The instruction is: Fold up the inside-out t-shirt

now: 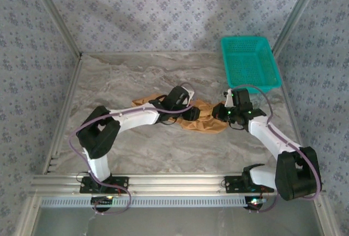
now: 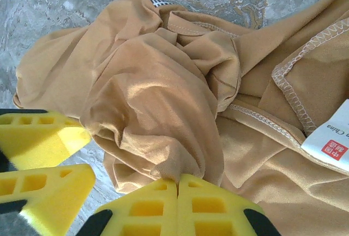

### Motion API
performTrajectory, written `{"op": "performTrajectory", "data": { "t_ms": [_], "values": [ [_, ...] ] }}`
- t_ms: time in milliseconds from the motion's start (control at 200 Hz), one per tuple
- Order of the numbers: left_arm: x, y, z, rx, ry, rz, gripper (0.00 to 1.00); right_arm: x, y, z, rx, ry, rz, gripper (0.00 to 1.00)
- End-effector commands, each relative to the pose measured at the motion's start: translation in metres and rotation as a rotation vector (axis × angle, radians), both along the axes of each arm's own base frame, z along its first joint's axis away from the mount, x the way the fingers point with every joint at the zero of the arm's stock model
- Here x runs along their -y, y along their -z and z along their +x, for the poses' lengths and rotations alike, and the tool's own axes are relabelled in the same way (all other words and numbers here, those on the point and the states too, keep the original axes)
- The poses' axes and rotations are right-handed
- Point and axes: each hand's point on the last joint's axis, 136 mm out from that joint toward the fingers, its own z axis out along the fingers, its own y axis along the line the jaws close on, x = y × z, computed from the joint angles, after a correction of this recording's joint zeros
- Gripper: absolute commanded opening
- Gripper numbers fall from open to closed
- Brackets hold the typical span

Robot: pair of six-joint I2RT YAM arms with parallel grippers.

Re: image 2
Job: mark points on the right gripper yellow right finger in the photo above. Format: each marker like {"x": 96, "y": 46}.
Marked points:
{"x": 229, "y": 208}

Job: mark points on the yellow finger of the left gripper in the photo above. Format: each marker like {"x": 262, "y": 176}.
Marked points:
{"x": 54, "y": 192}
{"x": 41, "y": 140}

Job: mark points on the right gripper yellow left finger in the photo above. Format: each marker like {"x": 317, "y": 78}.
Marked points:
{"x": 152, "y": 195}

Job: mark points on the tan orange t-shirt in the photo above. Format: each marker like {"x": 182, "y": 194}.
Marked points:
{"x": 169, "y": 89}

